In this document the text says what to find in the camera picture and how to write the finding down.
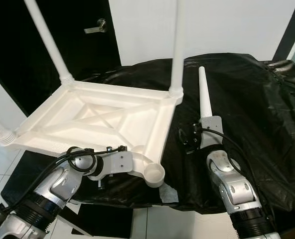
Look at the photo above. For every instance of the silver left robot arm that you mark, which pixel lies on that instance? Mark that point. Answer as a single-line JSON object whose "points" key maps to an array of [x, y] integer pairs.
{"points": [[48, 194]]}

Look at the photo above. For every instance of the black plastic cover sheet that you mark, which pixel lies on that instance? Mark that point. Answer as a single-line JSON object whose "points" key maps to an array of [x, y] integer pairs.
{"points": [[277, 124]]}

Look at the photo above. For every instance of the black box under table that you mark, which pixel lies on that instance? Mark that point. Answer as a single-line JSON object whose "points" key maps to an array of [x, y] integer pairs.
{"points": [[102, 221]]}

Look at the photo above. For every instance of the black door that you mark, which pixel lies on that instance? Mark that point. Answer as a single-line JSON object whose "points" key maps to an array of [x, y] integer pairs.
{"points": [[77, 55]]}

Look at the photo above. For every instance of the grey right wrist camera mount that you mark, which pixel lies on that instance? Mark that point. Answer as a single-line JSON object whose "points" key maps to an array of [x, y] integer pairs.
{"points": [[210, 129]]}

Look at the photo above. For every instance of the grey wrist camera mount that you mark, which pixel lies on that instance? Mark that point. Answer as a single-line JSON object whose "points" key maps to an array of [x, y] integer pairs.
{"points": [[210, 129], [118, 162]]}

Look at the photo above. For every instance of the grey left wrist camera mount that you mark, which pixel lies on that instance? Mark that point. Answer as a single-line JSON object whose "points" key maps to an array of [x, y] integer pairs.
{"points": [[118, 162]]}

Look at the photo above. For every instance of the black wall post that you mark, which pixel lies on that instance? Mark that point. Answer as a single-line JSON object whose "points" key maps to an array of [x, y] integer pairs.
{"points": [[289, 30]]}

